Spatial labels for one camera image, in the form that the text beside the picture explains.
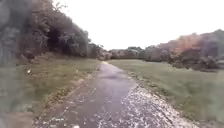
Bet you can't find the wet grey asphalt path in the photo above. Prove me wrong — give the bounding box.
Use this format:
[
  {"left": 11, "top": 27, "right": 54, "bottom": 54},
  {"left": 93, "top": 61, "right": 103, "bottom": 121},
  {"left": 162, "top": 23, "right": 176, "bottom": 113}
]
[{"left": 32, "top": 61, "right": 202, "bottom": 128}]

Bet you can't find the grass verge with fallen leaves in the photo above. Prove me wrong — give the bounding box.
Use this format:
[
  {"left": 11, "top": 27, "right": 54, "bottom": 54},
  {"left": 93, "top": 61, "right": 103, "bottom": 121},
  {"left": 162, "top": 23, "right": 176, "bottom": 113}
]
[{"left": 0, "top": 55, "right": 103, "bottom": 128}]

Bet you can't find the dense dark green wood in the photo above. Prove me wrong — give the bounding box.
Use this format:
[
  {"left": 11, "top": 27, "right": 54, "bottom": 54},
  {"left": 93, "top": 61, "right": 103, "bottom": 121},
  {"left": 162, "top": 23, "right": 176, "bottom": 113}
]
[{"left": 0, "top": 0, "right": 108, "bottom": 66}]

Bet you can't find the broad green grass field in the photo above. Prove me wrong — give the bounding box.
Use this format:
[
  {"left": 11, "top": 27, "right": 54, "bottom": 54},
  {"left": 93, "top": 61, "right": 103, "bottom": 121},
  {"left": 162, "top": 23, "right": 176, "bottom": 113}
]
[{"left": 107, "top": 58, "right": 224, "bottom": 128}]

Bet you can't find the row of autumn trees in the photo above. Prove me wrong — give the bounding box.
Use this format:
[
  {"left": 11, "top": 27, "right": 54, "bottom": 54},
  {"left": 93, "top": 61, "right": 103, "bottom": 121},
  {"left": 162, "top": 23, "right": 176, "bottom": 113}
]
[{"left": 99, "top": 29, "right": 224, "bottom": 73}]

